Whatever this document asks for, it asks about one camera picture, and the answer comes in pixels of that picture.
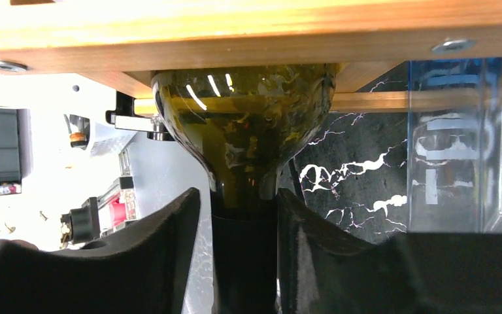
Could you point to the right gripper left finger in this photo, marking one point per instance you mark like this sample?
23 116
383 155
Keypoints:
142 268

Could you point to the clear square blue-label bottle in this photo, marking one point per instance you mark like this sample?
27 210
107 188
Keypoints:
455 146

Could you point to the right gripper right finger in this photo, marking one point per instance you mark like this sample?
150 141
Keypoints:
323 269

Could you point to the dark green black-cap wine bottle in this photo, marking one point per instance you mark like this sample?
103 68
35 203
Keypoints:
243 124

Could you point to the wooden wine rack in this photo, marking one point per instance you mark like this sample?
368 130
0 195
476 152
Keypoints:
120 43

